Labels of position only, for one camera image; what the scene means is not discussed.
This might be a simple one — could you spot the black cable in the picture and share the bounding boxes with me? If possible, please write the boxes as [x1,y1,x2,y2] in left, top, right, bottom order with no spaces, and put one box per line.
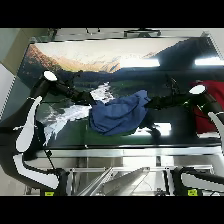
[43,149,57,172]

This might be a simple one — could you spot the silver frame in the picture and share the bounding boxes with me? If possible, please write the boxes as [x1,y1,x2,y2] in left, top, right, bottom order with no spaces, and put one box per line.
[26,146,224,197]

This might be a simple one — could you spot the blue T-shirt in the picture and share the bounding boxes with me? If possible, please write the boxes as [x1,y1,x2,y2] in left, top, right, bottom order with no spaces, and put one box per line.
[88,89,152,137]

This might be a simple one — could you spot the red garment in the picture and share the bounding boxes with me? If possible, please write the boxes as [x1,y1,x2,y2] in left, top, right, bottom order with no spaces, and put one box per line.
[189,79,224,140]

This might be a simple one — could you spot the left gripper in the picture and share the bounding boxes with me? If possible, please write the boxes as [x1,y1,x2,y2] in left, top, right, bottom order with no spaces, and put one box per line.
[76,90,98,108]

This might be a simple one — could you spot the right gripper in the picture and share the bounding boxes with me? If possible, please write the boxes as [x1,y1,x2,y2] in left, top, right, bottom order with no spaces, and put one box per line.
[144,95,166,111]

